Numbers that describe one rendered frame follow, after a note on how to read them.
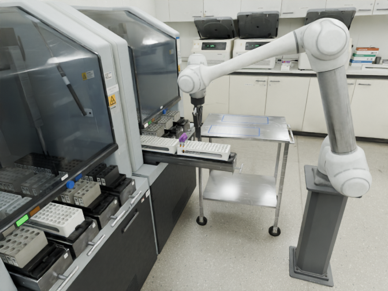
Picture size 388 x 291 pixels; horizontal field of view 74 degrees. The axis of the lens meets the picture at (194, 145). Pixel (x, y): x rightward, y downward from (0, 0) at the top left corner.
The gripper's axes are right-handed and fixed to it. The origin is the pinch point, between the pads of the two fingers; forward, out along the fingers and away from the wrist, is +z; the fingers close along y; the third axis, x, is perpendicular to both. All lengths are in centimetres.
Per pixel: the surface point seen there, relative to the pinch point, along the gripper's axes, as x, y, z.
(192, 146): 2.6, -2.7, 8.7
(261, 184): -37, 56, 67
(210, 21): 57, 246, -52
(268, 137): -38, 31, 13
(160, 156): 21.7, -6.5, 16.0
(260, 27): -7, 268, -43
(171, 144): 16.2, -1.8, 9.1
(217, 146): -11.0, 2.6, 9.0
